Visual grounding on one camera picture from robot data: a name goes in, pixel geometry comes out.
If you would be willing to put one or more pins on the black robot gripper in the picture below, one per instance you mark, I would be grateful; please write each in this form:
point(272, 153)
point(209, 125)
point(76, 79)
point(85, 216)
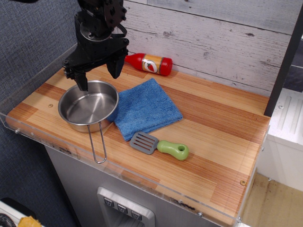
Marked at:
point(90, 54)

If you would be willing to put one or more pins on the stainless steel pot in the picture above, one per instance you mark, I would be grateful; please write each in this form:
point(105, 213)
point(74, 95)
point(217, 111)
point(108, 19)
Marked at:
point(90, 111)

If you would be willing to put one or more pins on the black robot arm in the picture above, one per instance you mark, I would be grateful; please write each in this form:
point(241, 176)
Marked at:
point(100, 19)

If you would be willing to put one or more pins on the blue folded cloth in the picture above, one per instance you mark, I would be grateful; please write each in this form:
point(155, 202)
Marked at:
point(145, 107)

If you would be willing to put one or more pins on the clear acrylic table guard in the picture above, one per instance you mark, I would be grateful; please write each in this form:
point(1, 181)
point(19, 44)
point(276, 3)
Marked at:
point(223, 127)

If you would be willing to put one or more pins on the red toy sauce bottle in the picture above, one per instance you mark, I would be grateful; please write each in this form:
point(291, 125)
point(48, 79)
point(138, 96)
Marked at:
point(150, 63)

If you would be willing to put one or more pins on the grey green toy spatula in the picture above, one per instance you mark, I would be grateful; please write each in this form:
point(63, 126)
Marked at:
point(147, 144)

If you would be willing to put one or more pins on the grey toy fridge cabinet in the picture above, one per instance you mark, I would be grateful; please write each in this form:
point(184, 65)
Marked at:
point(81, 180)

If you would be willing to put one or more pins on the silver dispenser panel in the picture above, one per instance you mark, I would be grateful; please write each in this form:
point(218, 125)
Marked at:
point(119, 211)

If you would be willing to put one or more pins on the yellow object at corner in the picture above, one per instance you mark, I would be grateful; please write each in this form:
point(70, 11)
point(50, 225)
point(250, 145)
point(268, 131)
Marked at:
point(29, 222)

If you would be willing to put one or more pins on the white toy sink unit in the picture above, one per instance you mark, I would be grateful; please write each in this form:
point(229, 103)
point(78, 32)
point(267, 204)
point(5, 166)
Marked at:
point(281, 157)

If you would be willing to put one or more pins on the dark right frame post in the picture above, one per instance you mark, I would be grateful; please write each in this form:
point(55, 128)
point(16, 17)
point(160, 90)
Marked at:
point(286, 64)

